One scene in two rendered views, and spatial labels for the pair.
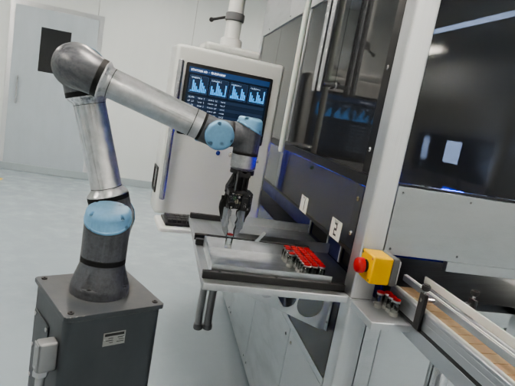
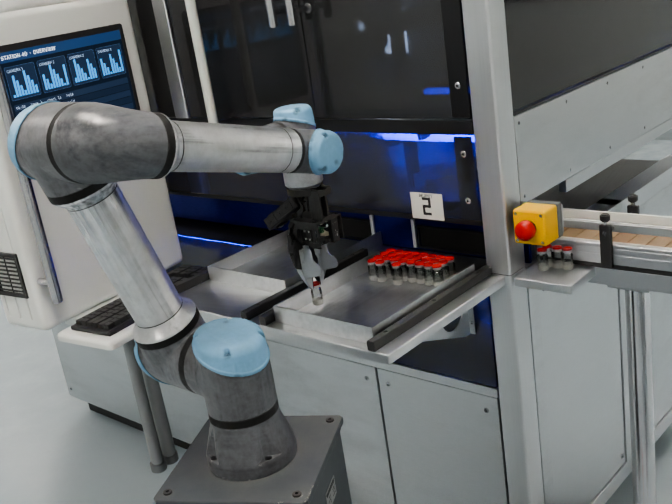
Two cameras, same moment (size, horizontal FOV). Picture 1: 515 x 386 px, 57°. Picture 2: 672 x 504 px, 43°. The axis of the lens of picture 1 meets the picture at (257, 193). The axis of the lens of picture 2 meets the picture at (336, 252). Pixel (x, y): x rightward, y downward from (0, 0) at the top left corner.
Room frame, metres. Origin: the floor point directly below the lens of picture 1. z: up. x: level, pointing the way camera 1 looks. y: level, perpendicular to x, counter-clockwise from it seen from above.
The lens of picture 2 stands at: (0.02, 0.90, 1.55)
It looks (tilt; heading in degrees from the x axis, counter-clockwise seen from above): 19 degrees down; 327
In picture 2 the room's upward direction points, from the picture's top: 9 degrees counter-clockwise
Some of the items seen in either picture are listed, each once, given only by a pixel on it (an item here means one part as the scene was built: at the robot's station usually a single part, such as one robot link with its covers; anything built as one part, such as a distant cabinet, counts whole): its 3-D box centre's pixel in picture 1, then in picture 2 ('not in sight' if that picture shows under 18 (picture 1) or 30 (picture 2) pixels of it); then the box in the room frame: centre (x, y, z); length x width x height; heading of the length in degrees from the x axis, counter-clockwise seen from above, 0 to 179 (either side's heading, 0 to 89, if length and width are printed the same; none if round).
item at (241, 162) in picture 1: (244, 162); (304, 174); (1.39, 0.05, 1.17); 0.08 x 0.08 x 0.05
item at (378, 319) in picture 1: (384, 315); (558, 273); (1.16, -0.38, 0.87); 0.14 x 0.13 x 0.02; 103
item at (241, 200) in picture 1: (239, 189); (312, 215); (1.38, 0.05, 1.09); 0.09 x 0.08 x 0.12; 13
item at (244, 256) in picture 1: (263, 260); (376, 292); (1.36, -0.05, 0.90); 0.34 x 0.26 x 0.04; 103
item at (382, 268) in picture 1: (378, 266); (537, 222); (1.16, -0.34, 0.99); 0.08 x 0.07 x 0.07; 103
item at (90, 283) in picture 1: (101, 273); (247, 429); (1.18, 0.37, 0.84); 0.15 x 0.15 x 0.10
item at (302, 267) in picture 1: (298, 261); (407, 270); (1.38, -0.16, 0.90); 0.18 x 0.02 x 0.05; 12
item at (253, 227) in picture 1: (274, 232); (296, 255); (1.71, -0.09, 0.90); 0.34 x 0.26 x 0.04; 103
